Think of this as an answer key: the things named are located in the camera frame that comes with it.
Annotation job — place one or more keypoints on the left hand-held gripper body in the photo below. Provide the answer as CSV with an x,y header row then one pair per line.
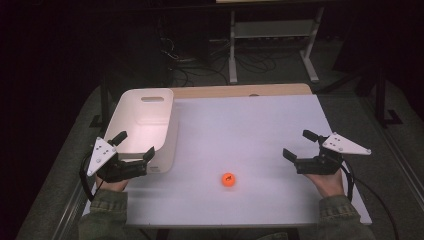
x,y
101,155

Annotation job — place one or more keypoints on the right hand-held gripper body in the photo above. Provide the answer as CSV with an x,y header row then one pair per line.
x,y
345,146

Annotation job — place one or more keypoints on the black metal stand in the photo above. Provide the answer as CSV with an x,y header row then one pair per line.
x,y
104,100
381,96

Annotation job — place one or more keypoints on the person's left hand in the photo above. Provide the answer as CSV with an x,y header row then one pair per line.
x,y
110,185

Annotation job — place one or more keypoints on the white metal desk frame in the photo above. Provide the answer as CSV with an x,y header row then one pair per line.
x,y
273,29

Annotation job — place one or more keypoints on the person's right hand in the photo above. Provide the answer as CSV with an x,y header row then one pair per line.
x,y
328,185

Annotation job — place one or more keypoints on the white plastic bin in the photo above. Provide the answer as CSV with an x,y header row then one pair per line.
x,y
146,123

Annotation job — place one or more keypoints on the wooden table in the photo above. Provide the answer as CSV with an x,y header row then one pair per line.
x,y
240,90

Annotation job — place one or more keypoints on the orange ball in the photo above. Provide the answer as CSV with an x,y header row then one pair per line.
x,y
228,179

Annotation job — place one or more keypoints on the white board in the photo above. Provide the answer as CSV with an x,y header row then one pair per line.
x,y
240,133

